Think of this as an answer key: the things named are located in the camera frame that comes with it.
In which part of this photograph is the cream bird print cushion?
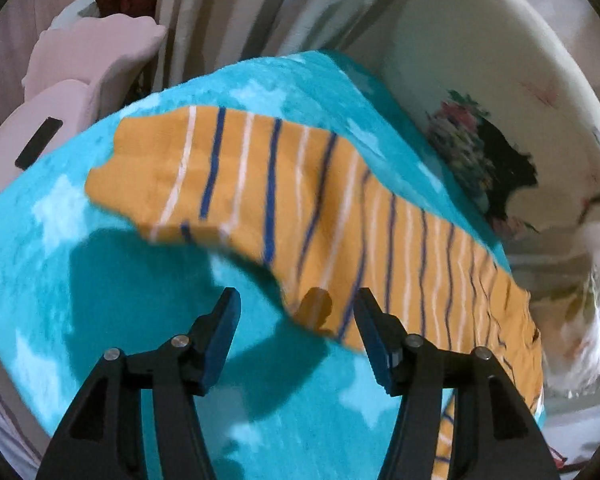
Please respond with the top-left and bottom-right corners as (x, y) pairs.
(382, 0), (600, 233)

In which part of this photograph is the pink chair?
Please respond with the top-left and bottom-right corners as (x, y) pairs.
(0, 14), (166, 193)

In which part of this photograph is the orange striped knit sweater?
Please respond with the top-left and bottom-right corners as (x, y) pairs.
(85, 106), (543, 479)

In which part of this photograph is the white leaf print pillow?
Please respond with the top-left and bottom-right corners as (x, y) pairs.
(504, 196), (600, 398)

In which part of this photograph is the beige embroidered curtain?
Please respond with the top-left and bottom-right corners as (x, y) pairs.
(152, 0), (406, 90)

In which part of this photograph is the turquoise star pattern blanket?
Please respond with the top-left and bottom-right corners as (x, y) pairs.
(0, 52), (509, 479)

